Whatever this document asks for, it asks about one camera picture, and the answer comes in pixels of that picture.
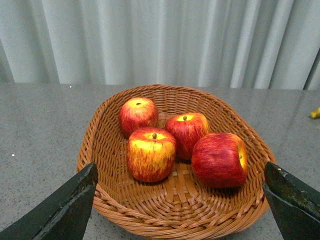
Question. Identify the white curtain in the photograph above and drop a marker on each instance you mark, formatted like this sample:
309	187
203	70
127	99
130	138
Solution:
261	44

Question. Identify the near yellow banana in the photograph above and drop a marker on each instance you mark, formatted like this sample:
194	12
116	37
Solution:
315	114

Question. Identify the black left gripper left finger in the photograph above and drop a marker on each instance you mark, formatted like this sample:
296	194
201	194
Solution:
61	216

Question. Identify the red apple in basket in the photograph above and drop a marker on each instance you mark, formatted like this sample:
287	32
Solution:
138	112

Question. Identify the red apple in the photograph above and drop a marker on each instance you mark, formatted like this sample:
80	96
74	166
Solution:
151	154
220	160
138	112

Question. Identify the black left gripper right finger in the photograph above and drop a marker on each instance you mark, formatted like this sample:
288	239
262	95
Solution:
294	204

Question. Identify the left wicker basket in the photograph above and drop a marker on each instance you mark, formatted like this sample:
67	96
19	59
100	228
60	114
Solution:
179	207

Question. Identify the red apple basket front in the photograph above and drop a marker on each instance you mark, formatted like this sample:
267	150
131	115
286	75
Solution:
187	129

